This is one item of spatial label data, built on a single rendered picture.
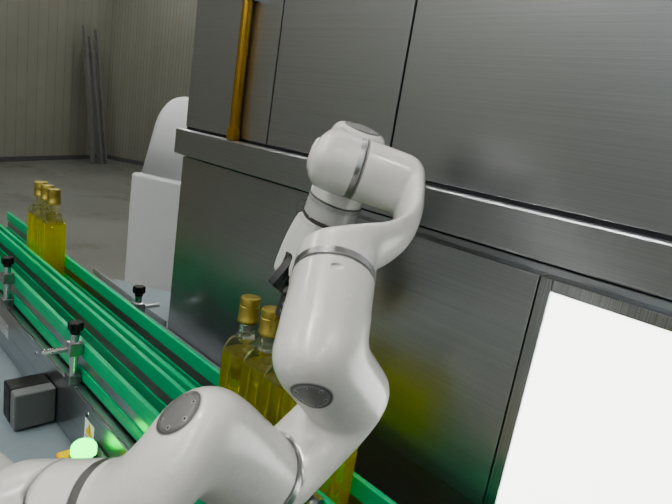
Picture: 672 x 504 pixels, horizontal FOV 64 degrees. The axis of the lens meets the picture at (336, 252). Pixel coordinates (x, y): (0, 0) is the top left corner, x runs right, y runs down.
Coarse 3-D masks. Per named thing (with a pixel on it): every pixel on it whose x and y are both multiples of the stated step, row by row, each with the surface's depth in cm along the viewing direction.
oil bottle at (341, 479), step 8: (352, 456) 78; (344, 464) 77; (352, 464) 79; (336, 472) 76; (344, 472) 78; (352, 472) 79; (328, 480) 76; (336, 480) 77; (344, 480) 78; (320, 488) 77; (328, 488) 76; (336, 488) 77; (344, 488) 79; (328, 496) 77; (336, 496) 78; (344, 496) 79
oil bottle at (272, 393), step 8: (272, 368) 83; (264, 376) 84; (272, 376) 83; (264, 384) 84; (272, 384) 83; (280, 384) 82; (264, 392) 85; (272, 392) 83; (280, 392) 82; (264, 400) 85; (272, 400) 83; (280, 400) 82; (264, 408) 85; (272, 408) 83; (280, 408) 82; (264, 416) 85; (272, 416) 83; (280, 416) 83; (272, 424) 83
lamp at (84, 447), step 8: (80, 440) 96; (88, 440) 96; (72, 448) 94; (80, 448) 94; (88, 448) 95; (96, 448) 96; (72, 456) 94; (80, 456) 94; (88, 456) 95; (96, 456) 96
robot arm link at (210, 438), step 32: (160, 416) 43; (192, 416) 41; (224, 416) 42; (256, 416) 45; (160, 448) 40; (192, 448) 40; (224, 448) 41; (256, 448) 44; (288, 448) 50; (96, 480) 44; (128, 480) 40; (160, 480) 39; (192, 480) 39; (224, 480) 42; (256, 480) 44; (288, 480) 48
